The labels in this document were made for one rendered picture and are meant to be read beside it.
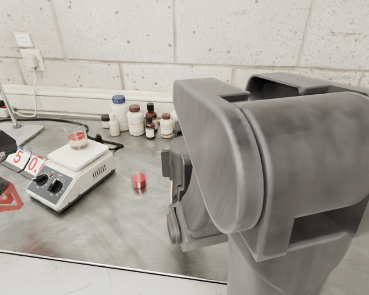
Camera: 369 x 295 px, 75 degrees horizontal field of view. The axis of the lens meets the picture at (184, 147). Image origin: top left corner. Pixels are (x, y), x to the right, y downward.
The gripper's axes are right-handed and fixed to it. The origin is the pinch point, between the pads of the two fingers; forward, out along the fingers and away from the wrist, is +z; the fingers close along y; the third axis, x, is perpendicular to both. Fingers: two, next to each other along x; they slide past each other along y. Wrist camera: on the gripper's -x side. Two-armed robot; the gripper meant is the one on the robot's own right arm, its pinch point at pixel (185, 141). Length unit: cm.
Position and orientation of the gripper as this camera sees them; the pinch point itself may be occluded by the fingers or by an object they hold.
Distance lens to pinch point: 56.1
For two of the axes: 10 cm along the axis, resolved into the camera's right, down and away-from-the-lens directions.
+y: -10.0, 0.2, -0.2
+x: 0.1, 8.5, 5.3
